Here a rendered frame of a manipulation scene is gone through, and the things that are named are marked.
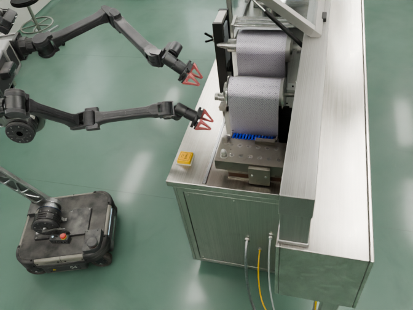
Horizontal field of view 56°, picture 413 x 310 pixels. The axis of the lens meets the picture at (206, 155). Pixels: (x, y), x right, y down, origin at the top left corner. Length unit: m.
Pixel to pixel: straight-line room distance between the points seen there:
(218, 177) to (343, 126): 0.77
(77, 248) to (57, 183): 0.94
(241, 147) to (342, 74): 0.58
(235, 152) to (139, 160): 1.65
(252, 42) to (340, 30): 0.39
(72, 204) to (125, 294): 0.75
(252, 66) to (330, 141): 0.77
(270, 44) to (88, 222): 1.69
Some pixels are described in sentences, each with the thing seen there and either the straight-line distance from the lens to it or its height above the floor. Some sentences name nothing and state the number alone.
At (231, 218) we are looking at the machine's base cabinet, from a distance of 2.09.
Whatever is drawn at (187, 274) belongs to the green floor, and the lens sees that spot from 2.69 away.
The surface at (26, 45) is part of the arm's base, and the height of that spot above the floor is 1.46.
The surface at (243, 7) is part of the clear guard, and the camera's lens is 2.74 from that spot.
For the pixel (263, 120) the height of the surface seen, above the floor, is 1.13.
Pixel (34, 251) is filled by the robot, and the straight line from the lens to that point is 2.86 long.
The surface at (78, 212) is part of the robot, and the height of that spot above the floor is 0.26.
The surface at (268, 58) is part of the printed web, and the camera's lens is 1.94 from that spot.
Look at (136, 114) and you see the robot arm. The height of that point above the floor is 1.20.
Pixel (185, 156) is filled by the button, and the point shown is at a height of 0.92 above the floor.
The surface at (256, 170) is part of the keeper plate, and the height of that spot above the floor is 1.01.
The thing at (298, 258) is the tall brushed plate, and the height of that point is 1.39.
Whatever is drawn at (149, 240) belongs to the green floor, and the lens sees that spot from 2.88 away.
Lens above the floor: 2.38
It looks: 46 degrees down
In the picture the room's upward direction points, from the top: 10 degrees counter-clockwise
